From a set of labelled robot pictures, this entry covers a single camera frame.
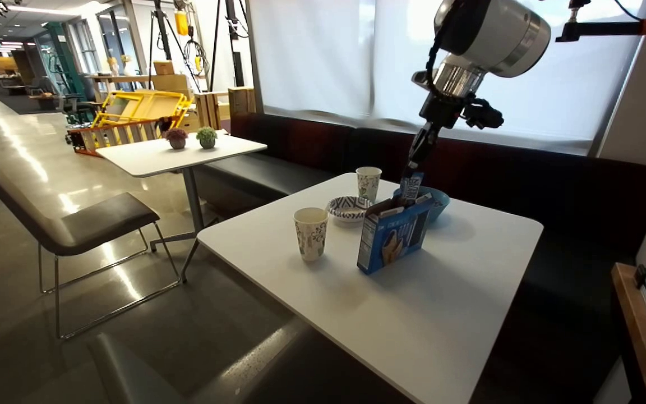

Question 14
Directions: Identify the patterned paper bowl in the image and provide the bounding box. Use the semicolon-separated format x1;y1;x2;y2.
327;194;373;225

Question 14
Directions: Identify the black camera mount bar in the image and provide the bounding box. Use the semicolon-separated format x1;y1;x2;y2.
556;18;646;43

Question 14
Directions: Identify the green potted plant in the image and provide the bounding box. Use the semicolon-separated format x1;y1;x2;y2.
198;125;218;151

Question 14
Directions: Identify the wooden side shelf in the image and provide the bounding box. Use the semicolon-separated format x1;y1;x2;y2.
610;262;646;404

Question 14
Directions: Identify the dark potted plant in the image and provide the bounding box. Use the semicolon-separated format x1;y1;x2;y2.
166;128;189;151

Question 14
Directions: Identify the blue snack box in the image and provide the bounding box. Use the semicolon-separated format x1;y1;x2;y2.
356;197;434;273

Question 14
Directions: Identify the patterned paper cup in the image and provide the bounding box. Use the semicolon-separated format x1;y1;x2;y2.
293;207;327;262
356;165;380;202

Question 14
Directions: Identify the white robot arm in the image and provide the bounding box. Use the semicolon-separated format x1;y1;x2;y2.
405;0;552;173

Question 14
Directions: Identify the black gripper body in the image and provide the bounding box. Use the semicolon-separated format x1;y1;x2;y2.
404;93;505;174

